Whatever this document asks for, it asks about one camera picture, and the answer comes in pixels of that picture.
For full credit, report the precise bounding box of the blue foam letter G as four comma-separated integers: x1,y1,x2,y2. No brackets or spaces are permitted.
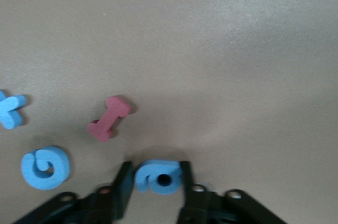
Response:
20,146,71,190

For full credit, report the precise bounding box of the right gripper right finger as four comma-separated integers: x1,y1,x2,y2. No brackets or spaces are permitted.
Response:
176,161,287,224

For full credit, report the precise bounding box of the blue foam letter x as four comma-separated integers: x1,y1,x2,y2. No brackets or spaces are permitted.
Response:
0,90,27,129

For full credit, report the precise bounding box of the red foam letter I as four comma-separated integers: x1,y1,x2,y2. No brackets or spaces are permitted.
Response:
87,96,132,143

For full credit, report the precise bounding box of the brown table cover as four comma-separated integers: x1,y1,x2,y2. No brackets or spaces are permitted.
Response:
0,0,338,224

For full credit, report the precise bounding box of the blue foam letter a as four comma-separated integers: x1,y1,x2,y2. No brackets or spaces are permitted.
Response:
134,159,184,195

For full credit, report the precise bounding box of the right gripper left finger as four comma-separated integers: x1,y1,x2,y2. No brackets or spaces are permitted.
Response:
13,161,134,224

